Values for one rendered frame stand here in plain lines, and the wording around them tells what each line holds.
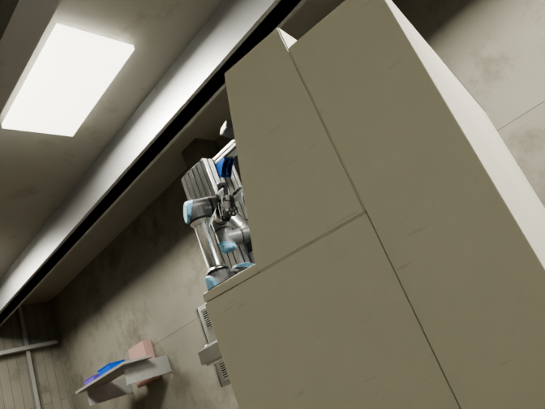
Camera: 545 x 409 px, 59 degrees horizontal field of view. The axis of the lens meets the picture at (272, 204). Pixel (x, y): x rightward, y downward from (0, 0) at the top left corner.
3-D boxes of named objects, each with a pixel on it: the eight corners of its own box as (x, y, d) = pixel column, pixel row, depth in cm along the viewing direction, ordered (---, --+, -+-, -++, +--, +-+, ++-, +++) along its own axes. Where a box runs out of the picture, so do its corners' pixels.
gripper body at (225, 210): (239, 210, 207) (233, 221, 217) (235, 192, 210) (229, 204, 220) (222, 211, 204) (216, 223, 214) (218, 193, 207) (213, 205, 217)
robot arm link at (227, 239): (246, 243, 220) (238, 222, 224) (223, 250, 216) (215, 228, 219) (242, 250, 227) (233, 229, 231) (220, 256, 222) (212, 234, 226)
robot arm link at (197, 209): (242, 287, 236) (208, 192, 254) (214, 296, 230) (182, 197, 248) (238, 294, 246) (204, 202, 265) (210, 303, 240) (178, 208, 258)
